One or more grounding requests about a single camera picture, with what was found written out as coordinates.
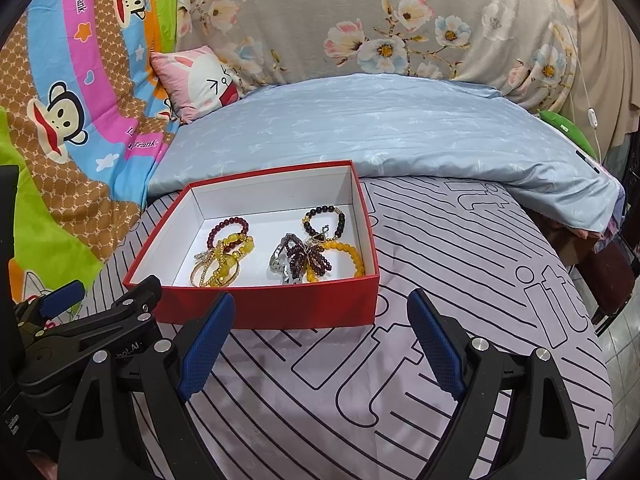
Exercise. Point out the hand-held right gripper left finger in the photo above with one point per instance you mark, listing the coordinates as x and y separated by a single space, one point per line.
207 355

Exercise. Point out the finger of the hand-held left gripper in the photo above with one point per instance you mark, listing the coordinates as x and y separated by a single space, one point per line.
130 310
62 297

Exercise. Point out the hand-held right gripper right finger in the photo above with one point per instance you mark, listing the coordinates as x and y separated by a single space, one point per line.
435 345

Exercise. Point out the red cardboard box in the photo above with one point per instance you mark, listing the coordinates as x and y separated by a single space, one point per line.
280 305

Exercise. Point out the dark purple bead ornament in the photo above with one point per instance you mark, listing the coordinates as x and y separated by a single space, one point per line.
305 260

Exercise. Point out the silver earring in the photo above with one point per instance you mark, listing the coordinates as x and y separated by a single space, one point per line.
322 232

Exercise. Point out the gold bangle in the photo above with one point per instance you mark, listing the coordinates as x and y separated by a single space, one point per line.
196 275

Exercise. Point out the striped grey bedsheet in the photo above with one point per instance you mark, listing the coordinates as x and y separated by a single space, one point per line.
475 260

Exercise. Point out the monkey printed blanket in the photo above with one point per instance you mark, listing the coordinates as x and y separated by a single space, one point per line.
75 160

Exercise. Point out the dark red stool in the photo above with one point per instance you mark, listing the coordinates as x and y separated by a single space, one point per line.
607 280

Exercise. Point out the light blue quilt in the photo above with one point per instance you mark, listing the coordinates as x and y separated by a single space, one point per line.
400 125

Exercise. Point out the pink cartoon pillow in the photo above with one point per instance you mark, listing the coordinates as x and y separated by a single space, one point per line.
195 80

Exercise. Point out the green plush object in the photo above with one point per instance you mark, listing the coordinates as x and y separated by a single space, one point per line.
567 127

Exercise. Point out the grey floral quilt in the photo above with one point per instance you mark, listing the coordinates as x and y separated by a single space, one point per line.
375 10

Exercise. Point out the beige curtain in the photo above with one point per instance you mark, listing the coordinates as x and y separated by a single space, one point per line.
610 35

